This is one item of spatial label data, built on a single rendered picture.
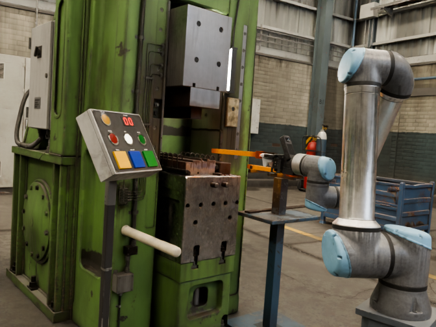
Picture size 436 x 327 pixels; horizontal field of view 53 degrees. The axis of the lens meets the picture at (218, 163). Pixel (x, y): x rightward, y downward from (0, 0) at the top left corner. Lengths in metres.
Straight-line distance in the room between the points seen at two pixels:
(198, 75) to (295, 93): 8.31
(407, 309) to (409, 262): 0.15
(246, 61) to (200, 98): 0.55
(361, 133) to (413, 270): 0.46
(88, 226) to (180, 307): 0.70
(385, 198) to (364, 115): 4.27
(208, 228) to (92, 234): 0.68
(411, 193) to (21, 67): 5.77
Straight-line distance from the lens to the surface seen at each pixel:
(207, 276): 2.39
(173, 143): 2.76
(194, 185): 2.20
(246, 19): 2.73
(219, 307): 2.55
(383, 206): 5.69
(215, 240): 2.36
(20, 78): 7.33
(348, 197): 1.44
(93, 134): 1.75
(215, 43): 2.36
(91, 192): 2.55
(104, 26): 2.57
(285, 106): 10.29
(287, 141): 1.90
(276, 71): 10.16
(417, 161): 10.42
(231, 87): 2.55
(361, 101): 1.45
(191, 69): 2.24
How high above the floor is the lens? 1.14
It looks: 4 degrees down
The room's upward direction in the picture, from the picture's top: 4 degrees clockwise
